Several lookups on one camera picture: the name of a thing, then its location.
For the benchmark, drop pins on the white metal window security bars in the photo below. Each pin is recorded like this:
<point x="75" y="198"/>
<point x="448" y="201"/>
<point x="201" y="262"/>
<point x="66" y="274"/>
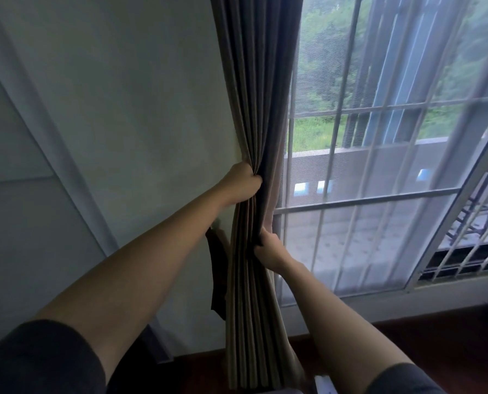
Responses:
<point x="408" y="105"/>

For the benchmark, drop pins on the grey concrete balcony wall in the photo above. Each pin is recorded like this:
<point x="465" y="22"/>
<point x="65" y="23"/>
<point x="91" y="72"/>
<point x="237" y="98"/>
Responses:
<point x="350" y="168"/>

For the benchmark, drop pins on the dark grey sleeve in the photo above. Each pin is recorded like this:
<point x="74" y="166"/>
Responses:
<point x="39" y="361"/>
<point x="404" y="381"/>

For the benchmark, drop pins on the person's right forearm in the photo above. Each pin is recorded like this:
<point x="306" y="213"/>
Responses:
<point x="334" y="328"/>

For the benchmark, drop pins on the grey-brown pleated curtain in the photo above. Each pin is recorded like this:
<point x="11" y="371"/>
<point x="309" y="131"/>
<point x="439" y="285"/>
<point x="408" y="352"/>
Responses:
<point x="254" y="98"/>

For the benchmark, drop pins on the white framed sliding screen window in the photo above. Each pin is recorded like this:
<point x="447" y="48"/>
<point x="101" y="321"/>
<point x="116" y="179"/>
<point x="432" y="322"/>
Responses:
<point x="391" y="225"/>

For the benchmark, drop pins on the person's left forearm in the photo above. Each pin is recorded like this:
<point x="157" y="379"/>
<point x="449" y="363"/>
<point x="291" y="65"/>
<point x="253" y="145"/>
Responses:
<point x="137" y="270"/>

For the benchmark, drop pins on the dark grey left sleeve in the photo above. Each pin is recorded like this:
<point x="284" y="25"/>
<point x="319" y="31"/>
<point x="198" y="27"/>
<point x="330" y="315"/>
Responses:
<point x="39" y="361"/>

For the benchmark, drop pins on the person's left hand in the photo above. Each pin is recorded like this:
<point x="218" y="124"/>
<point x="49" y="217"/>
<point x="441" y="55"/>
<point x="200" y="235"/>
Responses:
<point x="236" y="184"/>

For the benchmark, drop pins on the person's right thumb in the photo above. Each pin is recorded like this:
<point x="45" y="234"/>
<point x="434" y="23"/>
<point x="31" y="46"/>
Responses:
<point x="267" y="237"/>

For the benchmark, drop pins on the person's left fingers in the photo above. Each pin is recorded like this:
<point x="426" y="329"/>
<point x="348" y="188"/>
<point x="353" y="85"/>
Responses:
<point x="254" y="183"/>

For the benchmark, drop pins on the dark grey right sleeve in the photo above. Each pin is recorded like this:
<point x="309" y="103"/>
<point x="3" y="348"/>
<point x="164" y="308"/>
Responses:
<point x="404" y="381"/>

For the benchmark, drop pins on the person's right hand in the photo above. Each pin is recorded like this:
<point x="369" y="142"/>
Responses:
<point x="273" y="255"/>

